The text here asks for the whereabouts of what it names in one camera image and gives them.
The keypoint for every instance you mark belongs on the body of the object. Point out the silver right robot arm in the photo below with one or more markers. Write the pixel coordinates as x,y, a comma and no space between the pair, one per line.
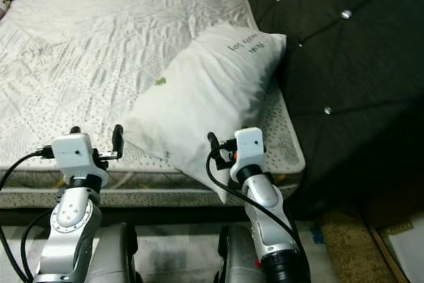
268,210

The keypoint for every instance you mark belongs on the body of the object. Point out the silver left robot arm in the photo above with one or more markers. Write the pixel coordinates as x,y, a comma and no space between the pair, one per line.
69,230

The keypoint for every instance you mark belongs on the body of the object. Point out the white pillow with tree print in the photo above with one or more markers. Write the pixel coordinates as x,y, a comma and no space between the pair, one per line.
205,97

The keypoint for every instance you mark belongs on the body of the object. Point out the quilted grey-white mattress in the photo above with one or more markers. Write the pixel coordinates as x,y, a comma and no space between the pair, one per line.
86,51

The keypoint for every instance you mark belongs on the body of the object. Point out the silver left robot leg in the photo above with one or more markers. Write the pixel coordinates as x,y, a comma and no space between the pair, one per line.
116,256

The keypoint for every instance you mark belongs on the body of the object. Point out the silver robot leg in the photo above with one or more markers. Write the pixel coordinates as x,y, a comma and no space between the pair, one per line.
116,256
238,260

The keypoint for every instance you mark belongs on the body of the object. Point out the silver right robot leg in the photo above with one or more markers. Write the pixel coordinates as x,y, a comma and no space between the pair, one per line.
238,260

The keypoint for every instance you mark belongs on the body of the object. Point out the blue tape scrap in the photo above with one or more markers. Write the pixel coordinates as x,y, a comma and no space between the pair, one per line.
317,234

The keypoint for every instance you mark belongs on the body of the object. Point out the brown floor rug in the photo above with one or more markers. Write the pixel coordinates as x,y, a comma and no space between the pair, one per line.
351,253

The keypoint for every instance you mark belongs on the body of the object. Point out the dark tufted headboard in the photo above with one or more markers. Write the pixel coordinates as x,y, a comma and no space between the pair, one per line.
358,64

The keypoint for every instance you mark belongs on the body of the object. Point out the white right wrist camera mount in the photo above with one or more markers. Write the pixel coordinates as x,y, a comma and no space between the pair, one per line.
248,150

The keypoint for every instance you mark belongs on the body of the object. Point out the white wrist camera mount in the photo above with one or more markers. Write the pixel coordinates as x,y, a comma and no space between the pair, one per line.
248,150
73,154

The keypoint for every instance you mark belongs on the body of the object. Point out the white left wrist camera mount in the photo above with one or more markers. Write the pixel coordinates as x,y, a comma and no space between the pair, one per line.
73,154

